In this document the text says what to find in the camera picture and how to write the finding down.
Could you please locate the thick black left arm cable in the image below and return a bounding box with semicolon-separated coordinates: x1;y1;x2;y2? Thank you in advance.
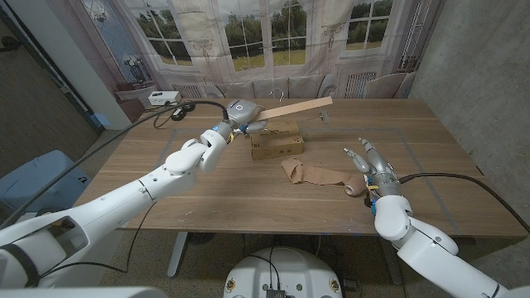
0;99;230;228

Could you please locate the cardboard packing box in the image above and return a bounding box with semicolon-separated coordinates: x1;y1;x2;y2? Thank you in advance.
249;119;305;161

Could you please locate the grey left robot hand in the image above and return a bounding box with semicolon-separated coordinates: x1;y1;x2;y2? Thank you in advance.
213;98;269;144

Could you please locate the wooden hanger with metal clips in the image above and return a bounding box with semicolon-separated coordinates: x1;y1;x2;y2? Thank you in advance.
254;88;335;125

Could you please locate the thin black left wrist cable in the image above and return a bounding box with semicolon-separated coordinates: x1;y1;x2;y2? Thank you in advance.
39;200;157;278

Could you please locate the black base dome cable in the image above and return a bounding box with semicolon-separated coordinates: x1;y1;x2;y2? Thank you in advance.
248;247;282;291

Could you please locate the blue plastic bin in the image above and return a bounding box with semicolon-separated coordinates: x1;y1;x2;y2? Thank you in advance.
0;149;93;216

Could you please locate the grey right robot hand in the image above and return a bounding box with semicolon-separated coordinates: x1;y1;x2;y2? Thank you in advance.
342;137;402;198

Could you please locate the white robot torso edge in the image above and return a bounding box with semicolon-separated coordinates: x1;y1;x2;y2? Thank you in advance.
0;286;166;298

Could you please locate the white power strip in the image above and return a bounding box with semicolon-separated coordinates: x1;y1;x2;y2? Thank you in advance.
147;90;182;107

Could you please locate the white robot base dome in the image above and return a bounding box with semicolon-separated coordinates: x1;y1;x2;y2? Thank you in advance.
223;247;344;298

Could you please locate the grey table leg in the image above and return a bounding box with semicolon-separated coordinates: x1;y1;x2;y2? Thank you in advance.
166;231;190;278

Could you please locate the printed window backdrop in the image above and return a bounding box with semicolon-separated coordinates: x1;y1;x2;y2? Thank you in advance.
45;0;446;125

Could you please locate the beige elastic arm wrap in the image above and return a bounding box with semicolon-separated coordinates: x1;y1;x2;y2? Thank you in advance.
281;157;368;197

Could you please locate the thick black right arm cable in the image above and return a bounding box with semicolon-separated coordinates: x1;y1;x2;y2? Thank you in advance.
397;172;530;233

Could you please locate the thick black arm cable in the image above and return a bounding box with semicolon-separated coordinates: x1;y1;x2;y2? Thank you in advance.
397;172;530;233
0;99;230;228

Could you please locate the black adapter cable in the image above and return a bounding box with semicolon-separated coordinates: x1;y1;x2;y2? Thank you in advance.
143;103;179;129

